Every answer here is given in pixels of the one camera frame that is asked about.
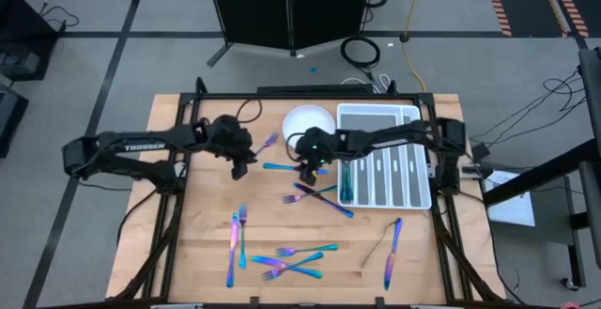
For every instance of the white cutlery tray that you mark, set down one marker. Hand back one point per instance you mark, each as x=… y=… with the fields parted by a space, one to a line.
x=389 y=187

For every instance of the black folding room divider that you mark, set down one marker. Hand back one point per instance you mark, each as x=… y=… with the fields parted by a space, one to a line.
x=253 y=8

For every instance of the black box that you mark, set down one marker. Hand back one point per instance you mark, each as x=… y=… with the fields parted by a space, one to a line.
x=11 y=121

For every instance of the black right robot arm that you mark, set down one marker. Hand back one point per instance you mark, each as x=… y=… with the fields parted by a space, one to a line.
x=404 y=134

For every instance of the black cabinet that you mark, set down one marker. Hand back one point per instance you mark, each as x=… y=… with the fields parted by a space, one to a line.
x=19 y=27

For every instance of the white paper sheet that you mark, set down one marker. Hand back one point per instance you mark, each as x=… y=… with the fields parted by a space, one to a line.
x=512 y=205

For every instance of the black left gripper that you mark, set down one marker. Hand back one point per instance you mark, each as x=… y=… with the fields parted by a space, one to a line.
x=235 y=137

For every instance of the white round plate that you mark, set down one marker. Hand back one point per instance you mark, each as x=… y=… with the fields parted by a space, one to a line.
x=305 y=116

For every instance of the iridescent rainbow fork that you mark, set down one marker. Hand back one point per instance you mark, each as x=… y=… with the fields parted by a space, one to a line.
x=271 y=138
x=291 y=198
x=332 y=247
x=242 y=212
x=315 y=256

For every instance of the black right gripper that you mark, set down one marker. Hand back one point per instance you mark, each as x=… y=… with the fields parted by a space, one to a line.
x=319 y=144

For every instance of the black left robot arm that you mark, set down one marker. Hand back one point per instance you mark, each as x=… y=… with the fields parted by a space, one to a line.
x=141 y=147

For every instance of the black power strip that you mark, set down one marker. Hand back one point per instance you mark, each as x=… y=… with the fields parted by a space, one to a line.
x=314 y=88

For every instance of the black metal stand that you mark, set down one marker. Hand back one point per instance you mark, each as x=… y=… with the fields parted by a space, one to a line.
x=589 y=112

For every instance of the iridescent rainbow knife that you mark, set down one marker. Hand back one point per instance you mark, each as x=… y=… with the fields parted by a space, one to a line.
x=389 y=262
x=232 y=248
x=263 y=260
x=338 y=208
x=277 y=166

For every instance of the white table-level camera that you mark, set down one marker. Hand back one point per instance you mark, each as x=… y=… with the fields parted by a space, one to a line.
x=306 y=306

